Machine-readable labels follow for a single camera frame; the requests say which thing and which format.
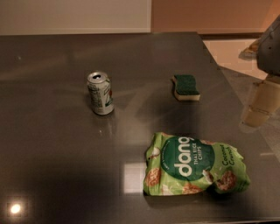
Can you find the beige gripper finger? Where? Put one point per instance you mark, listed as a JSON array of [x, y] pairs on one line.
[[263, 101]]

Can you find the grey robot gripper body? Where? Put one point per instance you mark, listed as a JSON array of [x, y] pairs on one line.
[[269, 52]]

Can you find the green rice chip bag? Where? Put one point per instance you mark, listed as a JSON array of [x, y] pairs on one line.
[[181, 165]]

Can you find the green yellow sponge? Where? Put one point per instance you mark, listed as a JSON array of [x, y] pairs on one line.
[[185, 87]]

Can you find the silver green soda can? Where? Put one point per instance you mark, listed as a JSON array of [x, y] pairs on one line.
[[99, 88]]

